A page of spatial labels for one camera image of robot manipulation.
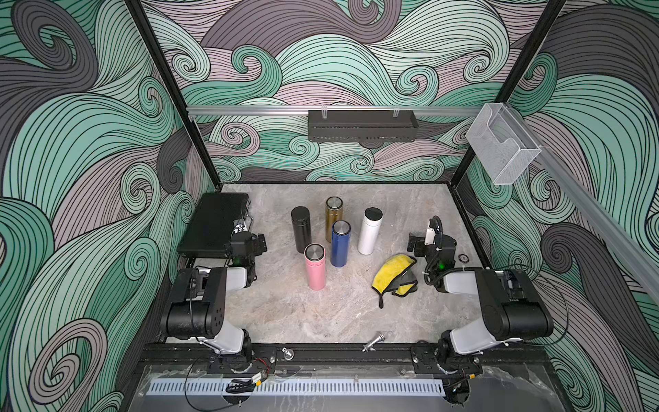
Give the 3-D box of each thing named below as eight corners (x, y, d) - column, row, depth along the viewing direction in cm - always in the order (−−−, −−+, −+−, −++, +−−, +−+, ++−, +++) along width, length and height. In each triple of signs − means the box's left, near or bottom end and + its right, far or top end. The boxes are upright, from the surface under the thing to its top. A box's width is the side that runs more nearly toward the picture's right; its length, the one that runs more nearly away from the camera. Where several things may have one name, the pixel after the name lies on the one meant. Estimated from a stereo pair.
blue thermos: (330, 267, 94) (332, 235, 78) (330, 253, 98) (331, 220, 82) (347, 267, 94) (352, 235, 78) (346, 253, 98) (350, 220, 82)
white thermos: (358, 255, 98) (365, 222, 81) (357, 241, 102) (363, 207, 85) (374, 255, 98) (384, 221, 81) (372, 241, 102) (381, 207, 85)
